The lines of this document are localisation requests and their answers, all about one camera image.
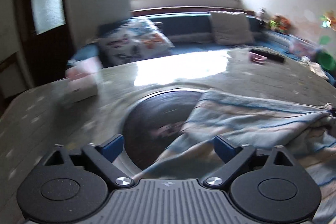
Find green bucket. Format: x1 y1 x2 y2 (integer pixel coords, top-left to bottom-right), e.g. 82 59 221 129
315 51 336 72

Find tissue box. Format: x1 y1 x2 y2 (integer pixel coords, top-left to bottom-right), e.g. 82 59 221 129
65 56 102 103

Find dark round turntable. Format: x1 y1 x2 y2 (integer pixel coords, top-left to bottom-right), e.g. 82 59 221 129
119 89 203 170

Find colourful pinwheel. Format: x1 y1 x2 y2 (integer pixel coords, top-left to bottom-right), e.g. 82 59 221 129
318 10 335 46

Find blue bench sofa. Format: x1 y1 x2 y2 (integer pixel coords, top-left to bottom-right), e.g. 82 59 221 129
67 12 299 68

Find stuffed toys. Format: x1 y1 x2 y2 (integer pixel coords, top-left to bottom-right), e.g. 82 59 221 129
258 8 291 35

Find butterfly print pillow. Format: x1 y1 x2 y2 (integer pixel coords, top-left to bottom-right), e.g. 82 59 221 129
98 16 174 65

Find dark wooden door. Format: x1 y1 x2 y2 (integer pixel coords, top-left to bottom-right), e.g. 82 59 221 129
14 0 75 86

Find blue striped knit garment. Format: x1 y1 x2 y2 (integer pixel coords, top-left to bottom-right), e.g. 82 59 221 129
134 90 335 223

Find pink small object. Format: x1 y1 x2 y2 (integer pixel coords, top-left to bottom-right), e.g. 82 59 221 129
249 52 267 64

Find black remote control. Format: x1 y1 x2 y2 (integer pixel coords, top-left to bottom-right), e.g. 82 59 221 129
250 49 285 64

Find beige cushion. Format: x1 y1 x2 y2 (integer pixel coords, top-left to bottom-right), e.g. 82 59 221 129
210 11 255 46

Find clear plastic storage box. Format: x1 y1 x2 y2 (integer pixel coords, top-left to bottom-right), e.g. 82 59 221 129
289 35 318 58

